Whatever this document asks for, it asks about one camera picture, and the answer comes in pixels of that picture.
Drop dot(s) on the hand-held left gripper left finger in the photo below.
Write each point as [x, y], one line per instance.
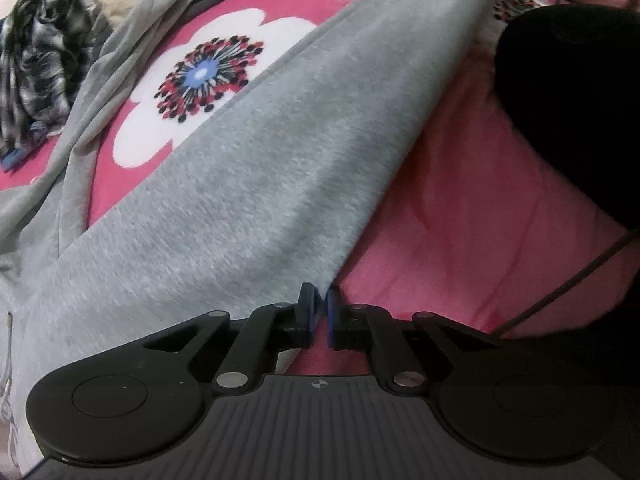
[311, 316]

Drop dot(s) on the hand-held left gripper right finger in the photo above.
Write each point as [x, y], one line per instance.
[331, 317]

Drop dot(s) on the grey sweatshirt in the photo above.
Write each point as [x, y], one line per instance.
[275, 160]

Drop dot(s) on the light pink floral quilt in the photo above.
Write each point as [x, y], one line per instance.
[475, 210]

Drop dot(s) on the pink floral fleece blanket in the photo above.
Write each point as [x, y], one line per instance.
[150, 110]

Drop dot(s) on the navy blue garment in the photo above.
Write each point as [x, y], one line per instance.
[10, 160]

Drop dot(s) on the black white plaid shirt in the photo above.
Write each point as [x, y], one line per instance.
[45, 60]

